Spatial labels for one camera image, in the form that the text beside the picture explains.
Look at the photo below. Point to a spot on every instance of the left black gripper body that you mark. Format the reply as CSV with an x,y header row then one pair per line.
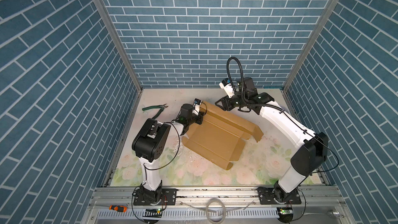
x,y
194,118

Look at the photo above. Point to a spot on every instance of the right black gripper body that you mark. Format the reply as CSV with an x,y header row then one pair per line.
x,y
238,100

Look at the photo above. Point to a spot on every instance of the brown cardboard box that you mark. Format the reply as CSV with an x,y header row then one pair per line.
x,y
221,137

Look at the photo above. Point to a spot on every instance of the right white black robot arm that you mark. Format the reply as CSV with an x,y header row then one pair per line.
x,y
311,148

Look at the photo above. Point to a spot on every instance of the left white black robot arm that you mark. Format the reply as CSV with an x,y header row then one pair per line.
x,y
150,143

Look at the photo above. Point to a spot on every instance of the orange black screwdriver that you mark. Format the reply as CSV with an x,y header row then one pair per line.
x,y
118,208

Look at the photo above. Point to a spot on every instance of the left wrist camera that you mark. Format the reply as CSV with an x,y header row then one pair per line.
x,y
196,106

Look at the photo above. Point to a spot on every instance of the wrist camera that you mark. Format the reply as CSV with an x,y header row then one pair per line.
x,y
227,87
196,106

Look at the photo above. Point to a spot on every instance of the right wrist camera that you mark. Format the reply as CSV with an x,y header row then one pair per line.
x,y
227,87

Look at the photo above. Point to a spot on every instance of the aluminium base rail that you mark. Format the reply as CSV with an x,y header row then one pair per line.
x,y
317,204

